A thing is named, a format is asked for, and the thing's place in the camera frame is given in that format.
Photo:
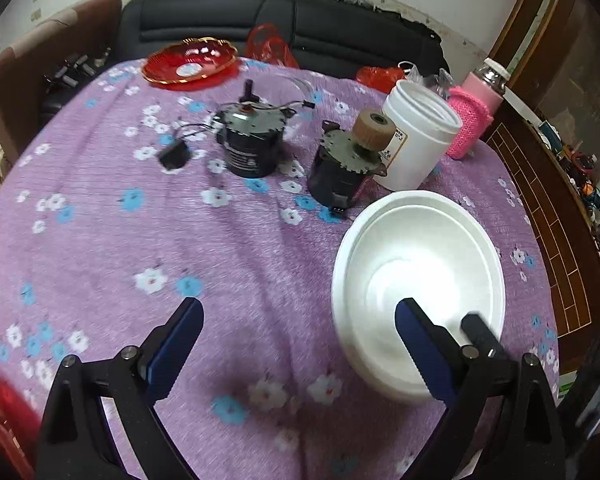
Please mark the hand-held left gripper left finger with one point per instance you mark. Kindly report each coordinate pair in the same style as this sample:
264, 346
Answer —
175, 355

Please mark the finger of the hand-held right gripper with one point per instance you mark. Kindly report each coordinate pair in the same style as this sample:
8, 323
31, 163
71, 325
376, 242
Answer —
477, 335

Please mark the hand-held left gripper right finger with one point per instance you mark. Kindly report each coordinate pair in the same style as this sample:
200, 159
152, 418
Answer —
425, 355

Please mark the large white bowl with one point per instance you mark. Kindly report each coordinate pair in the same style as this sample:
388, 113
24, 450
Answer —
352, 350

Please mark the small white bowl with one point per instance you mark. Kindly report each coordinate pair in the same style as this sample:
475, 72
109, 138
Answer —
420, 260

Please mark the purple floral tablecloth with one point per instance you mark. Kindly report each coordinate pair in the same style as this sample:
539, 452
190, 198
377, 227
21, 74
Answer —
130, 220

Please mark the cluttered tools on shelf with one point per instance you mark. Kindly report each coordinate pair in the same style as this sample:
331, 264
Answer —
585, 180

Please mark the small black capacitor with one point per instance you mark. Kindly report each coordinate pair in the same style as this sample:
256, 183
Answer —
174, 157

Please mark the black motor with tan gear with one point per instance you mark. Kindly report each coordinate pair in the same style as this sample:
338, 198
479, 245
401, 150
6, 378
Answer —
340, 170

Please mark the white plastic jar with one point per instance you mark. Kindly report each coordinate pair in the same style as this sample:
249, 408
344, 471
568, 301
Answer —
415, 135

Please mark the bottle in pink knitted sleeve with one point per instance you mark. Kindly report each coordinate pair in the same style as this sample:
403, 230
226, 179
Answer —
472, 110

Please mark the black electric motor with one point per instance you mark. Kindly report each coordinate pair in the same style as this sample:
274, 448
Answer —
250, 140

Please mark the clear plastic bag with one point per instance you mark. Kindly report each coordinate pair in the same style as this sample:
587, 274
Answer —
430, 80

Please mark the brown wooden cabinet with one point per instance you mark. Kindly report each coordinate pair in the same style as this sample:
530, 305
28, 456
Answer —
555, 85

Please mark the red plastic bag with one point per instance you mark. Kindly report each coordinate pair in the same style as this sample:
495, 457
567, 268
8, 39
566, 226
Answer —
270, 45
380, 79

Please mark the red plate with gold rim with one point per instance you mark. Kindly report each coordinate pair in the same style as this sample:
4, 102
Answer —
190, 62

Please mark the dark items on chair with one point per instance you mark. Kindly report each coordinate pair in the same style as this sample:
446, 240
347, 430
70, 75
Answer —
75, 75

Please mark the brown chair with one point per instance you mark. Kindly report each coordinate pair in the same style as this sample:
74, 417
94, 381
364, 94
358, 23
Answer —
30, 70

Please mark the black sofa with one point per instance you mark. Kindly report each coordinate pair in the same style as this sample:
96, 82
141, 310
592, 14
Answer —
205, 17

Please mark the wall socket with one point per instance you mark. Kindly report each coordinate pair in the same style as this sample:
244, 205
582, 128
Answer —
35, 14

